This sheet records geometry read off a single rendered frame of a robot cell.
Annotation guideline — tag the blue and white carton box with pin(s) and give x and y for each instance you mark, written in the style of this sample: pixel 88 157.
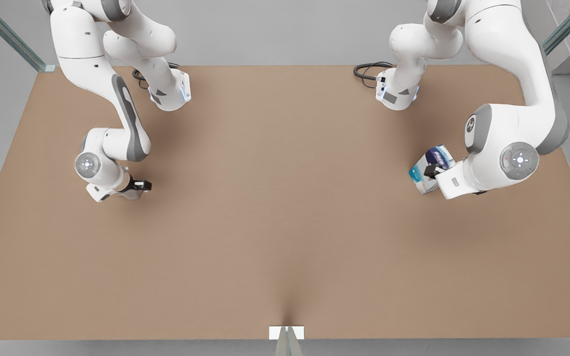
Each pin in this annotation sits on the blue and white carton box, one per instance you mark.
pixel 426 159

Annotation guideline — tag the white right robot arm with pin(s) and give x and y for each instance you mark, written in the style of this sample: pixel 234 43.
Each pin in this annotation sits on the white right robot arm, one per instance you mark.
pixel 74 54

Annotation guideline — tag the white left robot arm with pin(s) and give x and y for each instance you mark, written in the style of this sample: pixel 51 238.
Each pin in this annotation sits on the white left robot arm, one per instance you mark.
pixel 517 59

